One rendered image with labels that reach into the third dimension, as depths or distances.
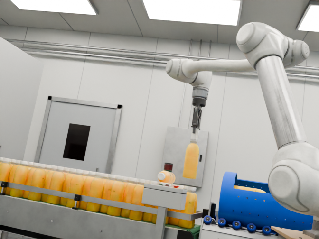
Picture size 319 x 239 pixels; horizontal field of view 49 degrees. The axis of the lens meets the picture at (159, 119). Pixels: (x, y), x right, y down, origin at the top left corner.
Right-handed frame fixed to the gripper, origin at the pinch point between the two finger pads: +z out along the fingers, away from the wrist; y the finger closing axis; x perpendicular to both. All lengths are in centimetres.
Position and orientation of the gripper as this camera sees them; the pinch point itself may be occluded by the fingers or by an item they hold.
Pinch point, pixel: (194, 134)
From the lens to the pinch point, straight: 192.9
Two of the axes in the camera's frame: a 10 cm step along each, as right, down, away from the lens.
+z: -1.5, 9.7, -1.8
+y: 2.7, 2.2, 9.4
